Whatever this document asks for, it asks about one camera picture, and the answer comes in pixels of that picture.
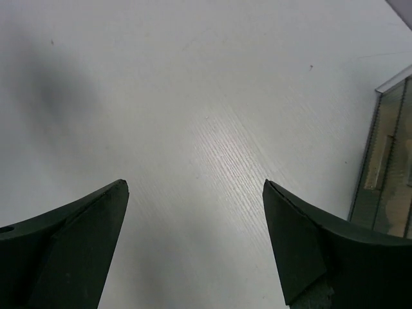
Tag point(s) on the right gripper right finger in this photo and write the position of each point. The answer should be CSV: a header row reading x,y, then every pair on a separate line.
x,y
324,261

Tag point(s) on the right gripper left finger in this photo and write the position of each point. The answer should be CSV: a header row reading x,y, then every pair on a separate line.
x,y
61,259

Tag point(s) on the clear acrylic organizer box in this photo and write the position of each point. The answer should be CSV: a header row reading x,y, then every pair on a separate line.
x,y
382,198

